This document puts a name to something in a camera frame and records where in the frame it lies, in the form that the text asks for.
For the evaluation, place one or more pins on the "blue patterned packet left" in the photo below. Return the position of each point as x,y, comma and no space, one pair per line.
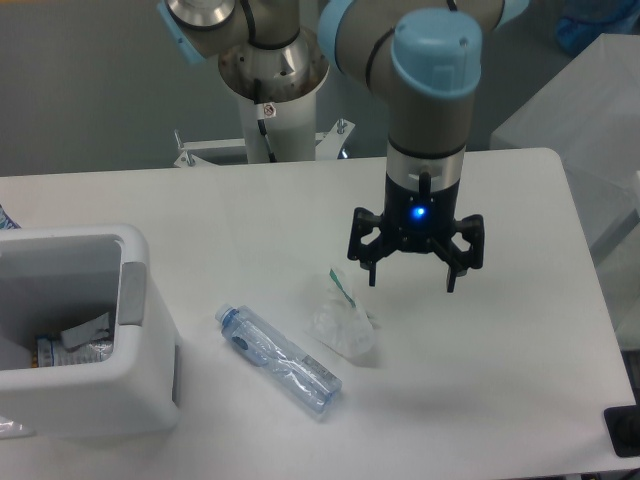
6,222

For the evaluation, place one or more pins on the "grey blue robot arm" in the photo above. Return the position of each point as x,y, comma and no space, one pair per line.
421,58

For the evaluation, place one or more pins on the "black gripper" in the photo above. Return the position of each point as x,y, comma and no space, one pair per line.
408,222

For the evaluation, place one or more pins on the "crushed bottle in bin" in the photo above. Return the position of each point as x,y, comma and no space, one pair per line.
50,352

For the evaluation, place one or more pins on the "white pedestal base frame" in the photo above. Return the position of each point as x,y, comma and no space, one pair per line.
329,145

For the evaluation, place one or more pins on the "clear plastic bag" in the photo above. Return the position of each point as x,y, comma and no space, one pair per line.
339,319

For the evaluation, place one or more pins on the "black device at edge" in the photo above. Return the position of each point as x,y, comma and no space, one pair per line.
623,426

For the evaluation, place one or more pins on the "clear plastic wrap left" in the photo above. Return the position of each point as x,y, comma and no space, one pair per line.
10,429

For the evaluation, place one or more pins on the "translucent white box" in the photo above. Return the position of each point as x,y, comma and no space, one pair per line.
589,115

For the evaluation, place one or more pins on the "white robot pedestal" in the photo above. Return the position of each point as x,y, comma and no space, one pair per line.
276,94

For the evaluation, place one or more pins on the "white trash can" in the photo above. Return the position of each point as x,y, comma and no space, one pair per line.
53,279

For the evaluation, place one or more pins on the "grey wrapper in bin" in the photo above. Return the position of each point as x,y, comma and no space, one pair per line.
93,330

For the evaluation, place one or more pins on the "blue plastic bag background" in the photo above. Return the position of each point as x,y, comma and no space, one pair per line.
582,22

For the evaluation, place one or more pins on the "clear blue plastic bottle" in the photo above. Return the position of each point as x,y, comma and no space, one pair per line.
298,373

